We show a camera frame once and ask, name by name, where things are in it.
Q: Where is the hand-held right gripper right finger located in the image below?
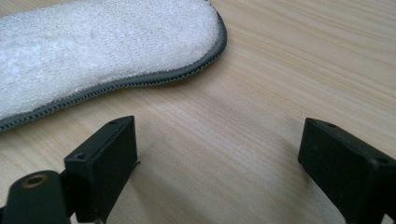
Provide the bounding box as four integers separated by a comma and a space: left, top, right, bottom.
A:
297, 117, 396, 224

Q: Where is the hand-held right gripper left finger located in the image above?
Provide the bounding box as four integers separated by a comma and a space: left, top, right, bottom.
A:
64, 115, 139, 224

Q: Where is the white fleece insole grey edge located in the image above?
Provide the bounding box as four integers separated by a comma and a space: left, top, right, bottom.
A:
0, 0, 228, 133

